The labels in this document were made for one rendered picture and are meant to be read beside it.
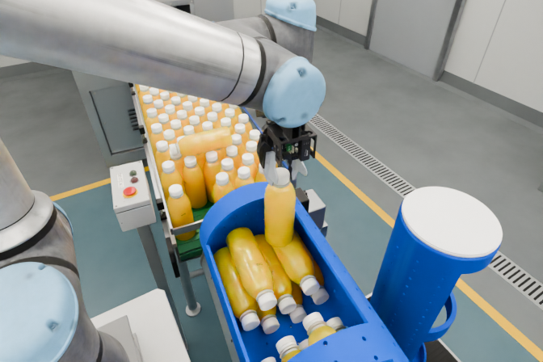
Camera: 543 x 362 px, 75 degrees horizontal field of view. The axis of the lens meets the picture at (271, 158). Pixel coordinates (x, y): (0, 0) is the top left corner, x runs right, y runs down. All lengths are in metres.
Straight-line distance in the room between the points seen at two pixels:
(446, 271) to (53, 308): 0.96
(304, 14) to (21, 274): 0.49
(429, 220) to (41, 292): 0.97
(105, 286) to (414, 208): 1.78
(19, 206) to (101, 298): 1.79
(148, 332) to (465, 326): 1.79
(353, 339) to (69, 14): 0.58
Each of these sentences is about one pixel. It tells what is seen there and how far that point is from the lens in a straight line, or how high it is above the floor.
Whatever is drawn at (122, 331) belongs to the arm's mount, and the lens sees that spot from 0.70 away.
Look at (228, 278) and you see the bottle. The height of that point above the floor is 1.09.
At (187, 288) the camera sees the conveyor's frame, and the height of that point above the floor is 0.24.
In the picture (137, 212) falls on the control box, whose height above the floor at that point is 1.06.
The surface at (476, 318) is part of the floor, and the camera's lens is 2.32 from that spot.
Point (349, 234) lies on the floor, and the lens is 2.42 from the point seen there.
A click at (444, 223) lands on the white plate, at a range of 1.16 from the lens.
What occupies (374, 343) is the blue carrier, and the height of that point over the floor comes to 1.22.
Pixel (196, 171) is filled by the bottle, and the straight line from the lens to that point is 1.20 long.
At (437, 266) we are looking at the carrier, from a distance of 1.13.
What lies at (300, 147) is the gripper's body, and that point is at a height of 1.45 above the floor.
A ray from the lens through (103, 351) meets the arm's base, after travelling 0.60.
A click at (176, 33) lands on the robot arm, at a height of 1.72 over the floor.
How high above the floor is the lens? 1.82
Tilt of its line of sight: 38 degrees down
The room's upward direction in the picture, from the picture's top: straight up
